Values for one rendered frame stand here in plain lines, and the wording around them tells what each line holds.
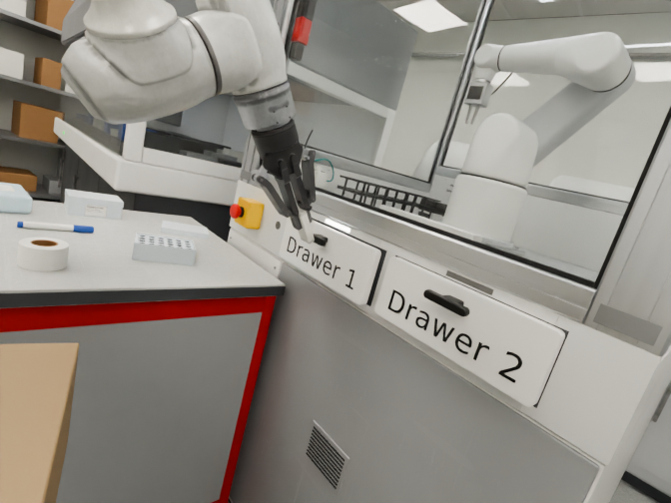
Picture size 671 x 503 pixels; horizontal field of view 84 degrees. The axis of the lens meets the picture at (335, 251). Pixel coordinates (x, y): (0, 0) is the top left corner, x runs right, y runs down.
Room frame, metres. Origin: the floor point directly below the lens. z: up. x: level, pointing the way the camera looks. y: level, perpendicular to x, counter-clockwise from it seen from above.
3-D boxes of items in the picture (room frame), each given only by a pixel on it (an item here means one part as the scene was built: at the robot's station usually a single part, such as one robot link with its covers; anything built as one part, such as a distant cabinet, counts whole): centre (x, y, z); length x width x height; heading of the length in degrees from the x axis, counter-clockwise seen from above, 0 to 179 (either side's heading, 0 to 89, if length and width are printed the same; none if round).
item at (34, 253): (0.61, 0.49, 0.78); 0.07 x 0.07 x 0.04
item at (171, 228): (1.07, 0.44, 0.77); 0.13 x 0.09 x 0.02; 116
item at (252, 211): (1.01, 0.26, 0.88); 0.07 x 0.05 x 0.07; 44
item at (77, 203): (1.01, 0.68, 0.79); 0.13 x 0.09 x 0.05; 133
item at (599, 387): (1.09, -0.36, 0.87); 1.02 x 0.95 x 0.14; 44
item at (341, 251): (0.78, 0.02, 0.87); 0.29 x 0.02 x 0.11; 44
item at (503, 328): (0.56, -0.20, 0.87); 0.29 x 0.02 x 0.11; 44
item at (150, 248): (0.81, 0.38, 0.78); 0.12 x 0.08 x 0.04; 119
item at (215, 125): (2.25, 0.96, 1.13); 1.78 x 1.14 x 0.45; 44
